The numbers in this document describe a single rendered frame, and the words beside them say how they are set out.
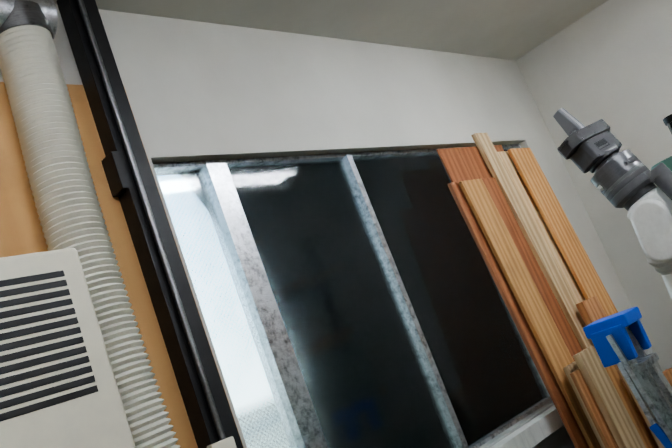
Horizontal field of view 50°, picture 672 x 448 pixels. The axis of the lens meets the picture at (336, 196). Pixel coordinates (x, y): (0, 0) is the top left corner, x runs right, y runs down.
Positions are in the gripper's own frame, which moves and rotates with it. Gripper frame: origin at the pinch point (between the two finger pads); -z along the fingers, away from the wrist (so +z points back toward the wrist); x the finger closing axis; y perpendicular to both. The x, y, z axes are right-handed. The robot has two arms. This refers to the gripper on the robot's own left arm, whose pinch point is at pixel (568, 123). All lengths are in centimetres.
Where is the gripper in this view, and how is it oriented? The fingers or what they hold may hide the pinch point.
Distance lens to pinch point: 143.9
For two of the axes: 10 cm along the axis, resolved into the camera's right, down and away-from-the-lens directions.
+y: 2.8, -5.8, -7.6
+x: 7.7, -3.3, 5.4
